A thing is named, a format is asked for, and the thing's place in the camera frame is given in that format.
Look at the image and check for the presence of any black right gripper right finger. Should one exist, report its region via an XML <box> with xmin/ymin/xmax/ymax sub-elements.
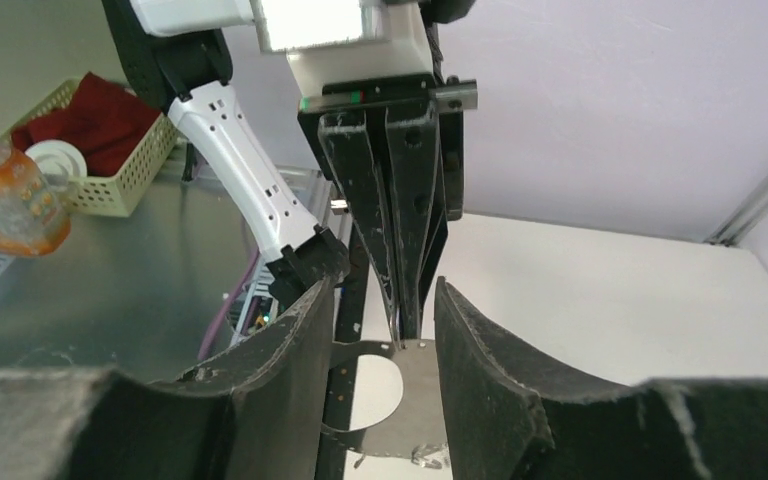
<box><xmin>434</xmin><ymin>278</ymin><xmax>768</xmax><ymax>479</ymax></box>

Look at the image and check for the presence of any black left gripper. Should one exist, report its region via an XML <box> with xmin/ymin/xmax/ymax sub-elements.
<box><xmin>297</xmin><ymin>73</ymin><xmax>478</xmax><ymax>342</ymax></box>

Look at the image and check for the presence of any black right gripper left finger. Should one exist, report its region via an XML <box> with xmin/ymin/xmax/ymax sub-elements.
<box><xmin>0</xmin><ymin>278</ymin><xmax>335</xmax><ymax>479</ymax></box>

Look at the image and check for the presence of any metal oval keyring plate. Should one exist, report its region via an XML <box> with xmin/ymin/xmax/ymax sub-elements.
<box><xmin>321</xmin><ymin>339</ymin><xmax>451</xmax><ymax>471</ymax></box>

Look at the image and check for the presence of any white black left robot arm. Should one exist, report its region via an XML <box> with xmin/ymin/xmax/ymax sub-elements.
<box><xmin>103</xmin><ymin>1</ymin><xmax>478</xmax><ymax>342</ymax></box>

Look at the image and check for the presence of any cream perforated basket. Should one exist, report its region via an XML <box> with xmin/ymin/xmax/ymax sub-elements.
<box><xmin>0</xmin><ymin>73</ymin><xmax>179</xmax><ymax>217</ymax></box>

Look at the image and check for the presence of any red cloth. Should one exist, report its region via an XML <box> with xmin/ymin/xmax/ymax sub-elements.
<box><xmin>10</xmin><ymin>73</ymin><xmax>161</xmax><ymax>177</ymax></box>

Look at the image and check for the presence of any orange drink bottle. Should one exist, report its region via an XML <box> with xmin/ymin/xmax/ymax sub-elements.
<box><xmin>0</xmin><ymin>141</ymin><xmax>71</xmax><ymax>257</ymax></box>

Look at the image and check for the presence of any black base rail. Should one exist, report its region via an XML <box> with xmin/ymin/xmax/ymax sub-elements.
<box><xmin>314</xmin><ymin>227</ymin><xmax>369</xmax><ymax>480</ymax></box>

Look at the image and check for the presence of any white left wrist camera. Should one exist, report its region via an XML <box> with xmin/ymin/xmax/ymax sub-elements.
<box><xmin>250</xmin><ymin>0</ymin><xmax>433</xmax><ymax>96</ymax></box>

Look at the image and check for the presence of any aluminium frame post right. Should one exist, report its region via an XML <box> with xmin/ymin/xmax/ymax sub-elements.
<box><xmin>705</xmin><ymin>174</ymin><xmax>768</xmax><ymax>247</ymax></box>

